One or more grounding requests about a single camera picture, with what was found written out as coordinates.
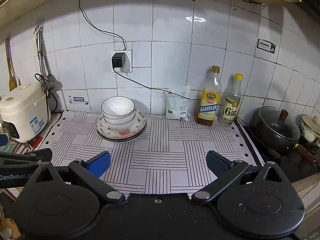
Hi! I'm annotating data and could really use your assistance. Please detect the white vinegar bottle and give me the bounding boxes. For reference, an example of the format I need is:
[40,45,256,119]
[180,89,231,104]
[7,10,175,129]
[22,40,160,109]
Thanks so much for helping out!
[220,73,243,128]

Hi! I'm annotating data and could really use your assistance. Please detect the white salt bag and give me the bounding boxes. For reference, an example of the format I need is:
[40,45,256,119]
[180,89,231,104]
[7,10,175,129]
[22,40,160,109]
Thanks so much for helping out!
[165,86,190,121]

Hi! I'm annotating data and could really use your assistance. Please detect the black wok with lid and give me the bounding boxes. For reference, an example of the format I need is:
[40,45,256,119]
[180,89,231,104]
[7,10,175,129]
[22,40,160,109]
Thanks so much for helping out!
[248,106,306,168]

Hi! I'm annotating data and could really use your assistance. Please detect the black power adapter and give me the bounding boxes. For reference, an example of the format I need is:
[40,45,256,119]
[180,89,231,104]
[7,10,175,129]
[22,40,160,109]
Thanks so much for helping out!
[111,52,126,69]

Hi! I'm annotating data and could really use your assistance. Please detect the black power cable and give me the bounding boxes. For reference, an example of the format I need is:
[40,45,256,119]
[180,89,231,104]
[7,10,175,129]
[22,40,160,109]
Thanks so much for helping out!
[79,0,267,131]

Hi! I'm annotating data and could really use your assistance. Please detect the right wall sticker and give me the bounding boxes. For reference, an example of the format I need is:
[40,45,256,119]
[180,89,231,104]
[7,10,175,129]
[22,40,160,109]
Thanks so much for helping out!
[257,39,276,54]

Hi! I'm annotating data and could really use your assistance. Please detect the rice cooker black cord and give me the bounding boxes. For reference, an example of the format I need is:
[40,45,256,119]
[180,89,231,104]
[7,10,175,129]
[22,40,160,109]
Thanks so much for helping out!
[34,73,59,113]

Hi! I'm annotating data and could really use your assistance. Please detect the white wall socket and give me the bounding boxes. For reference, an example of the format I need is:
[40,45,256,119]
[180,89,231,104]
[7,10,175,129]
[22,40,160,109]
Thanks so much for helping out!
[111,50,132,73]

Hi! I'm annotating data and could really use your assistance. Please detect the striped patterned table mat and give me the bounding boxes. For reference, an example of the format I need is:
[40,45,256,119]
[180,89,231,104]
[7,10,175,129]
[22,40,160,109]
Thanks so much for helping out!
[39,111,264,194]

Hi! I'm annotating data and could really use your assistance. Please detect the white enamel pot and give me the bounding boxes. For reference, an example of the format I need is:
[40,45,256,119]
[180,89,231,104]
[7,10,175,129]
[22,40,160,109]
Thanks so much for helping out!
[300,114,320,146]

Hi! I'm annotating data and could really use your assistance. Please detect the wooden spatula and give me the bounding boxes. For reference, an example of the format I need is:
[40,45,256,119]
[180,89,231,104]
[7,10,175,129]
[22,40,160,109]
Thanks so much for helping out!
[4,37,21,91]

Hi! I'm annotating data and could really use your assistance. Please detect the hanging metal ladle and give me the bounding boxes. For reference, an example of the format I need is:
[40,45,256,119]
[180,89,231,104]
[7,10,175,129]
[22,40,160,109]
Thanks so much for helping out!
[34,25,58,91]

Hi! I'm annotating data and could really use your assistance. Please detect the pink bunny carrot plate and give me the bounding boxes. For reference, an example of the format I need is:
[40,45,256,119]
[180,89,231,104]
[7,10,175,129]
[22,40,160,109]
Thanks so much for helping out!
[96,109,147,141]

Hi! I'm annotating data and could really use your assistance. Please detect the yellow label cooking wine bottle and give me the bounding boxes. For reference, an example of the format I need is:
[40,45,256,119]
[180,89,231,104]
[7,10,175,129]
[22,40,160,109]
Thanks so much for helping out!
[197,66,222,126]

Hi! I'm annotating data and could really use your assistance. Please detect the white black-rimmed plate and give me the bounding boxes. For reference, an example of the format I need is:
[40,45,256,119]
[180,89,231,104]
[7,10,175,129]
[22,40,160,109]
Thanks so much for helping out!
[96,127,147,142]

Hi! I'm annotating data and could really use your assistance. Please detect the white rice cooker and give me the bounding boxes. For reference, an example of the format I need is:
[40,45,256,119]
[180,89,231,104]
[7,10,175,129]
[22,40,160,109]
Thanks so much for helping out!
[0,82,51,144]

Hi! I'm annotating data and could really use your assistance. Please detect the large white ribbed bowl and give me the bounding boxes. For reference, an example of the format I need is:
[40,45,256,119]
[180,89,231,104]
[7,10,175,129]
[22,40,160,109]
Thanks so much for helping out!
[104,119,135,131]

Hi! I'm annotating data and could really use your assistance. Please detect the blue wall sticker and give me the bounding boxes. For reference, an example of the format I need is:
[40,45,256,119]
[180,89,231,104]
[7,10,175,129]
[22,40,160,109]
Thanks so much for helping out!
[68,95,89,105]

